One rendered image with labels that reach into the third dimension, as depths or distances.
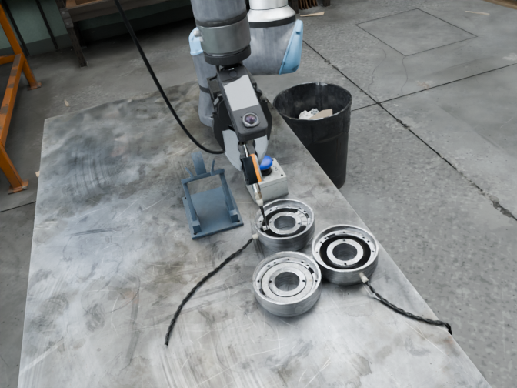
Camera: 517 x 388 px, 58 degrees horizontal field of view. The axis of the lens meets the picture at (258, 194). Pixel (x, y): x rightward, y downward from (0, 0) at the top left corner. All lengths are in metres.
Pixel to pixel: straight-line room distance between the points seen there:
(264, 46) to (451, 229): 1.23
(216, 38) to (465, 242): 1.51
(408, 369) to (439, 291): 1.15
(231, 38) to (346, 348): 0.46
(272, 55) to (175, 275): 0.54
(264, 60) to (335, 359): 0.68
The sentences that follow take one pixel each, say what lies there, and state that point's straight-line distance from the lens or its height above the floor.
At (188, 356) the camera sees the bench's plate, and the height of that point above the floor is 0.80.
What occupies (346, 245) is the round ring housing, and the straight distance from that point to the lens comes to 0.79.
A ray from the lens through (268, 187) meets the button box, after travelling 0.91.
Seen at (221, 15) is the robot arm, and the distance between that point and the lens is 0.68.
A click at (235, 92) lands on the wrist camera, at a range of 0.70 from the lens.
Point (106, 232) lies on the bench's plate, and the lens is 0.97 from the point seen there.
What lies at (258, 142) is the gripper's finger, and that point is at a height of 0.97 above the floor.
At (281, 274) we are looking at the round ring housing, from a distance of 0.75.
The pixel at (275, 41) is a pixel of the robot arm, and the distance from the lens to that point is 1.09.
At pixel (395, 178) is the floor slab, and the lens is 2.27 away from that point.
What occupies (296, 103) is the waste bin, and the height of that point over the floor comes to 0.34.
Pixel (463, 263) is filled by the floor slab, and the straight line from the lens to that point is 1.93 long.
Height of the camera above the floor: 1.39
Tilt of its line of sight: 39 degrees down
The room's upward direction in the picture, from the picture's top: 10 degrees counter-clockwise
